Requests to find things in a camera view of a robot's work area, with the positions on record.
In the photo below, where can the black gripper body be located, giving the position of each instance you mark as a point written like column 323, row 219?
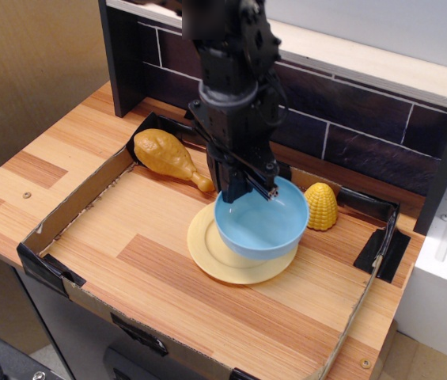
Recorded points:
column 243, row 134

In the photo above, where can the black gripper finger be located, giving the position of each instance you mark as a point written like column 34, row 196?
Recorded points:
column 235, row 184
column 218, row 166

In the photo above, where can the light blue bowl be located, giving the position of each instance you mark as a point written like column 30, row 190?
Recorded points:
column 261, row 229

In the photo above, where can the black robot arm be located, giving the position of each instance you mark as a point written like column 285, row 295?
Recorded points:
column 241, row 102

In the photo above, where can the pale yellow plate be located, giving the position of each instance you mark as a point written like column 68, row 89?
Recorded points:
column 216, row 259

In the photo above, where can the toy chicken drumstick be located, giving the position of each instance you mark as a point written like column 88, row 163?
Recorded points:
column 163, row 153

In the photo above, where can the yellow toy corn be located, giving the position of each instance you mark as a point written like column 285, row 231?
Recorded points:
column 323, row 208

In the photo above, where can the cardboard tray border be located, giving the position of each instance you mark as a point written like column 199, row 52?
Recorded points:
column 109, row 270

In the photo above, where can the black shelf post left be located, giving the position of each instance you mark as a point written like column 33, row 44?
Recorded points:
column 123, row 48

